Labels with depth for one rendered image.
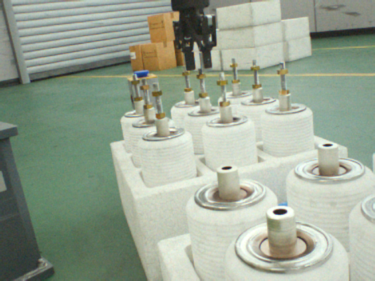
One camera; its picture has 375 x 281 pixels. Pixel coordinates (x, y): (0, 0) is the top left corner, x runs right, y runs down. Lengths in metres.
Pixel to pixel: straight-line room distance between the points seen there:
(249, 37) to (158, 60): 1.39
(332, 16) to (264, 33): 2.97
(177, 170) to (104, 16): 5.99
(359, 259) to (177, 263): 0.19
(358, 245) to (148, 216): 0.38
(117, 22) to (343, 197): 6.38
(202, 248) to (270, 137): 0.39
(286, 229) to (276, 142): 0.46
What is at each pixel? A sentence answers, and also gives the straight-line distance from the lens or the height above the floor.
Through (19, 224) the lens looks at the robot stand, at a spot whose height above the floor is 0.12.
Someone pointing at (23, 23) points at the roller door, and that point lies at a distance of 6.08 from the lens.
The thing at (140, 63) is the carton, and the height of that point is 0.08.
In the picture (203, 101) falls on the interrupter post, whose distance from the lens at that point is 0.85.
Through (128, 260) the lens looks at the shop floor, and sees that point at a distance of 0.86.
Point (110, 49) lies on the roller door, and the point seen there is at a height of 0.25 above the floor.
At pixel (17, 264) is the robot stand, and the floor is 0.05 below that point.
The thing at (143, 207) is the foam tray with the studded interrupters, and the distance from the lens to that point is 0.67.
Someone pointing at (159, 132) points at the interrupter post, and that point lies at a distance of 0.71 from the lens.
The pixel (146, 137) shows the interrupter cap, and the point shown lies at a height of 0.25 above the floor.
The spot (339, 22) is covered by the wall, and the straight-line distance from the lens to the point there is 6.49.
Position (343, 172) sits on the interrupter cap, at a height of 0.25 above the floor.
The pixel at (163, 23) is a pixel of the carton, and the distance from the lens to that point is 4.75.
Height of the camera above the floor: 0.43
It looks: 16 degrees down
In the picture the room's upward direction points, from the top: 8 degrees counter-clockwise
